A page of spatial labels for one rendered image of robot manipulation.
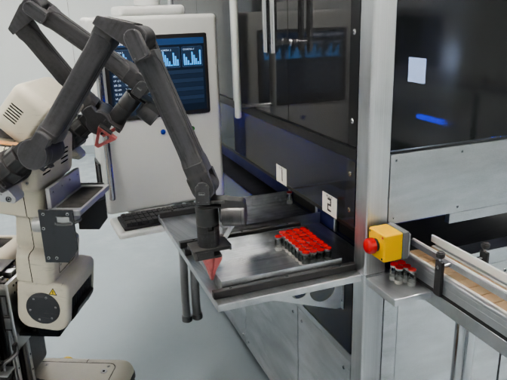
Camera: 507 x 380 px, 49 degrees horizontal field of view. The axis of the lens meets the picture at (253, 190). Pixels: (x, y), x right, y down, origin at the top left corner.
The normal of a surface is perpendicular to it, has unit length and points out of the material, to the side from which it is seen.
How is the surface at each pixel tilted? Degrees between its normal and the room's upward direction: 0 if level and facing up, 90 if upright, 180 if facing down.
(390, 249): 90
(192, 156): 78
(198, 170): 86
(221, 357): 0
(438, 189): 90
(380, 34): 90
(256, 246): 0
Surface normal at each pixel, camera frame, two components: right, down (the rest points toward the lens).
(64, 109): -0.08, 0.29
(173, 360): -0.03, -0.95
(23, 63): 0.36, 0.28
